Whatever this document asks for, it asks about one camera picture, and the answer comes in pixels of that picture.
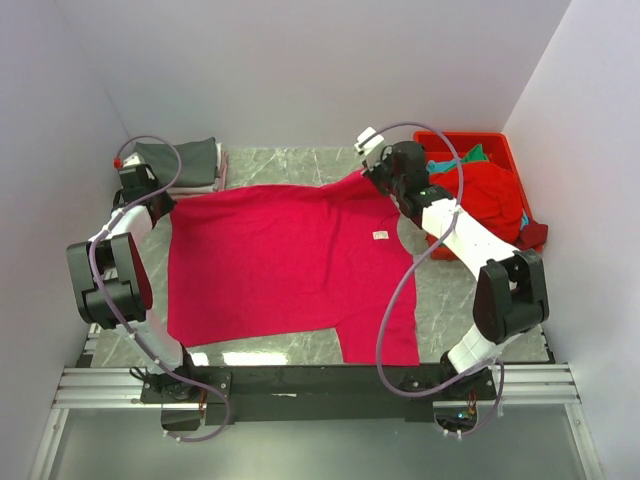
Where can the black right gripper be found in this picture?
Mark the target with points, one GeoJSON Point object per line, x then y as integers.
{"type": "Point", "coordinates": [385, 157]}

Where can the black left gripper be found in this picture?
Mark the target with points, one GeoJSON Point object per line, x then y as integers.
{"type": "Point", "coordinates": [168, 202]}

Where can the crimson t shirt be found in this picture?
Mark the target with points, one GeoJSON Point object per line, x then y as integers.
{"type": "Point", "coordinates": [276, 259]}

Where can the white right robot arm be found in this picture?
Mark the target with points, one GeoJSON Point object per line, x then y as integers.
{"type": "Point", "coordinates": [511, 294]}

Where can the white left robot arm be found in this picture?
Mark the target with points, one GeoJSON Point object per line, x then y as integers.
{"type": "Point", "coordinates": [111, 286]}

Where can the teal garment in bin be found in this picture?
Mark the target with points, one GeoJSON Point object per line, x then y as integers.
{"type": "Point", "coordinates": [441, 167]}

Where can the red plastic bin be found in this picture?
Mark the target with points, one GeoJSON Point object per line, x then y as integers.
{"type": "Point", "coordinates": [495, 145]}

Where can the dark grey folded shirt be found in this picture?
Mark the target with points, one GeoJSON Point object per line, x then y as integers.
{"type": "Point", "coordinates": [161, 158]}

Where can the pink folded shirt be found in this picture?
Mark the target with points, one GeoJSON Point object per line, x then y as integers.
{"type": "Point", "coordinates": [222, 169]}

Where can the red t shirt in bin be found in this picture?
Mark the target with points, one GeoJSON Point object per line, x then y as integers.
{"type": "Point", "coordinates": [492, 196]}

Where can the maroon garment on bin edge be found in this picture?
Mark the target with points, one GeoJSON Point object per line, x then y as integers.
{"type": "Point", "coordinates": [532, 236]}

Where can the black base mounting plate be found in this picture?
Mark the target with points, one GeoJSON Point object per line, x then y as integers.
{"type": "Point", "coordinates": [306, 393]}

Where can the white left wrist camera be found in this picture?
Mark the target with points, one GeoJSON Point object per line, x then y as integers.
{"type": "Point", "coordinates": [132, 160]}

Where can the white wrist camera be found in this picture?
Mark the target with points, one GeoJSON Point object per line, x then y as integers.
{"type": "Point", "coordinates": [132, 160]}
{"type": "Point", "coordinates": [368, 141]}

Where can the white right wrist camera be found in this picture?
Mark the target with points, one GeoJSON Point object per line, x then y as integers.
{"type": "Point", "coordinates": [368, 141]}

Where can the aluminium frame rail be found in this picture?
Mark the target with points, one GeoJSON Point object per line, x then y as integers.
{"type": "Point", "coordinates": [114, 388]}

